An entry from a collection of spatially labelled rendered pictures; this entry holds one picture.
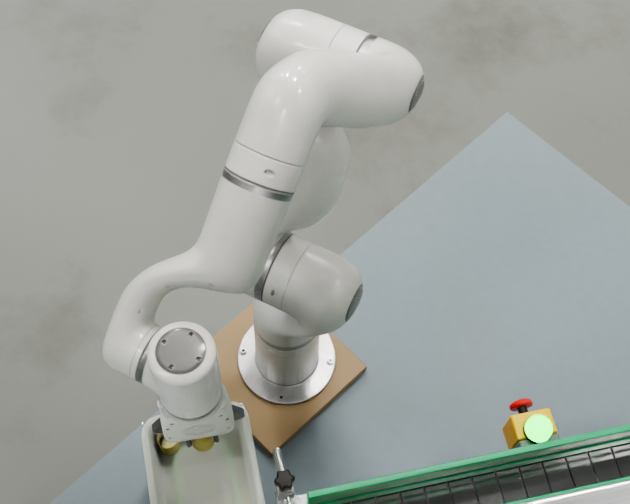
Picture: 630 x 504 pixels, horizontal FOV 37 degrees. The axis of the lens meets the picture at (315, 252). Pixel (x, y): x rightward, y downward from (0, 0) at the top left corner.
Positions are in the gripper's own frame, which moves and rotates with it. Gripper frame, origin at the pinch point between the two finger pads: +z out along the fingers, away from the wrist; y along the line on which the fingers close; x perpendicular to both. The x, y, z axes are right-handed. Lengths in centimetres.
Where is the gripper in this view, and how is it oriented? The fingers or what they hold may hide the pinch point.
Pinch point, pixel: (201, 431)
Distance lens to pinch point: 143.3
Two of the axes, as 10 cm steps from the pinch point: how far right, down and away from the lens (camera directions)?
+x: -1.9, -8.7, 4.6
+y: 9.8, -1.5, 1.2
